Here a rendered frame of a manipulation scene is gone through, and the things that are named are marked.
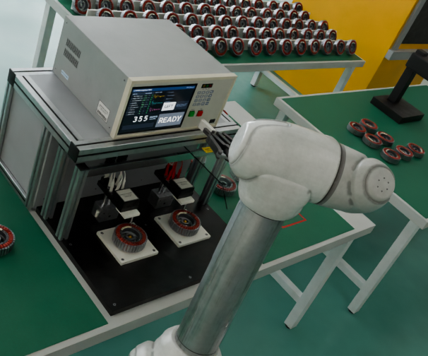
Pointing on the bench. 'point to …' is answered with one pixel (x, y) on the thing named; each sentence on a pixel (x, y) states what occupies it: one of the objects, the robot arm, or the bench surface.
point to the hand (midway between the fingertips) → (207, 128)
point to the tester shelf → (27, 93)
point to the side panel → (20, 146)
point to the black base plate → (152, 265)
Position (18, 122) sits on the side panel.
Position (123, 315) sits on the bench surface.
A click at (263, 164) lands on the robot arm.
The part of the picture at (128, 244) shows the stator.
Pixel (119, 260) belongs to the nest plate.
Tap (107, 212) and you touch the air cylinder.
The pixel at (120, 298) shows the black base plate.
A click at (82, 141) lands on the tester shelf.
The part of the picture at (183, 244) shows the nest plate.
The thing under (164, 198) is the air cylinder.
